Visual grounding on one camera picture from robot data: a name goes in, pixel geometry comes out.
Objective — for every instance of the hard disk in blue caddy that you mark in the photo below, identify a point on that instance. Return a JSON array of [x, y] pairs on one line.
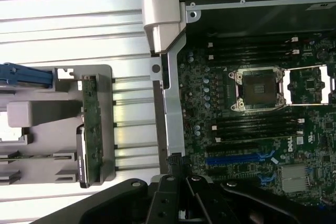
[[26, 74]]

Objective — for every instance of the grey parts rack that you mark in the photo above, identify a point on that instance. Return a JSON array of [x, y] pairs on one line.
[[52, 140]]

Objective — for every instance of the blue expansion slot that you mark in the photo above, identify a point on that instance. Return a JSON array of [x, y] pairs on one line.
[[231, 159]]

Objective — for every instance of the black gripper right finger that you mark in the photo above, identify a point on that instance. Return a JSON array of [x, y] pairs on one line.
[[207, 195]]

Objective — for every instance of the CPU socket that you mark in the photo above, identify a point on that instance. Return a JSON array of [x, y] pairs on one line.
[[258, 89]]

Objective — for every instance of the open black PC case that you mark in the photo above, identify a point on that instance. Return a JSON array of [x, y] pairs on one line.
[[173, 103]]

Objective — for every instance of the green RAM stick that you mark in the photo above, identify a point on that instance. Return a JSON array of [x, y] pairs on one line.
[[34, 158]]

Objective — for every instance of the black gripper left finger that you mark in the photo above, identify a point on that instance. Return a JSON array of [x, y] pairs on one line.
[[165, 200]]

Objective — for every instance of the metal socket cover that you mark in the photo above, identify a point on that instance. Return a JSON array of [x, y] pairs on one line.
[[308, 69]]

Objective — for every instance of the silver chipset heatsink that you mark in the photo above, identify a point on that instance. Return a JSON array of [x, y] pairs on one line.
[[294, 179]]

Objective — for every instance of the green motherboard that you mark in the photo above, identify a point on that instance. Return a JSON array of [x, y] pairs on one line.
[[315, 129]]

